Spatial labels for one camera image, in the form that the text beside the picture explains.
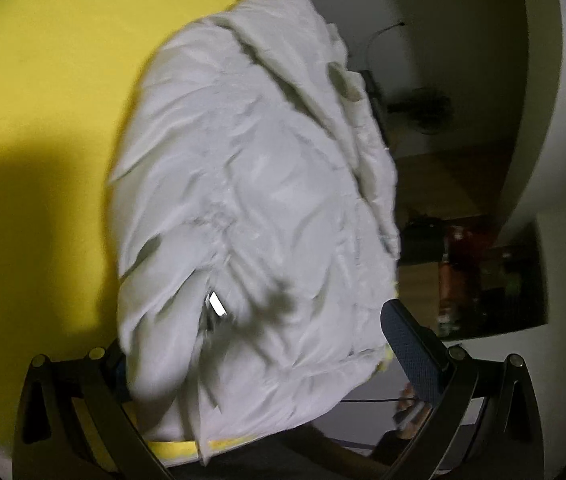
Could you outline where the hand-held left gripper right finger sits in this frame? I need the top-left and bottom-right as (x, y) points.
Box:
(382, 300), (546, 480)

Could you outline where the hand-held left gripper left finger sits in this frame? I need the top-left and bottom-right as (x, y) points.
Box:
(13, 342), (174, 480)

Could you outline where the white puffer jacket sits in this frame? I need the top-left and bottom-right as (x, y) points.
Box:
(107, 0), (404, 466)

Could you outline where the black standing fan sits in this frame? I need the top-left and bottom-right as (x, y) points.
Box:
(388, 87), (454, 136)

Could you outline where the yellow blanket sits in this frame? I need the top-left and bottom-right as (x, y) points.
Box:
(0, 0), (398, 466)

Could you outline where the black wall power cable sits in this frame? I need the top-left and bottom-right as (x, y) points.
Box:
(363, 21), (406, 76)

